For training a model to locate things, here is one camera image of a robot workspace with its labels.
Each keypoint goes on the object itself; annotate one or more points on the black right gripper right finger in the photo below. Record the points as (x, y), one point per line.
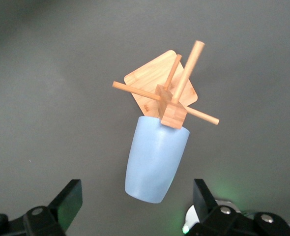
(205, 204)

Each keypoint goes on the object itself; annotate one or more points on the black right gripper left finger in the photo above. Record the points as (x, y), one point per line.
(66, 204)

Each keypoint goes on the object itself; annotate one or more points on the light blue plastic cup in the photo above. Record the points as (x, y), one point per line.
(154, 159)

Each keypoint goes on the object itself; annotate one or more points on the wooden cup rack with pegs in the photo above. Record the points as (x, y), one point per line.
(157, 73)

